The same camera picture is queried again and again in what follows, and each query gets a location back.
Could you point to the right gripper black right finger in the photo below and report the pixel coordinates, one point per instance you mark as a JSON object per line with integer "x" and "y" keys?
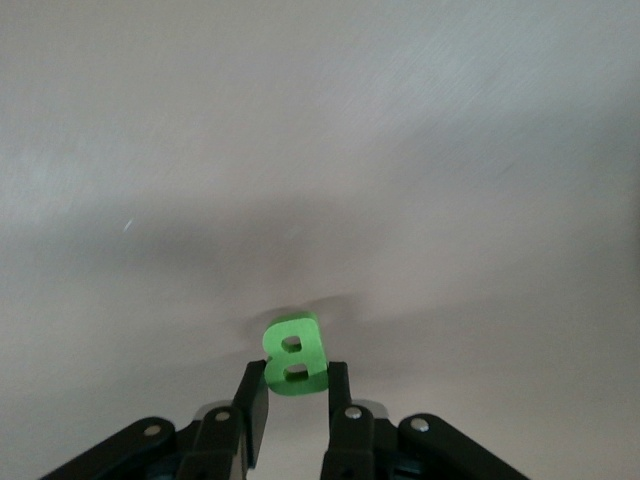
{"x": 350, "y": 440}

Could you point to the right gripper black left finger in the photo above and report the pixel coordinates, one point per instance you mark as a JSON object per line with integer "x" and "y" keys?
{"x": 220, "y": 440}

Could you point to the green letter B block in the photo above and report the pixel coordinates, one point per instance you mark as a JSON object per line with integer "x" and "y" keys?
{"x": 311, "y": 345}

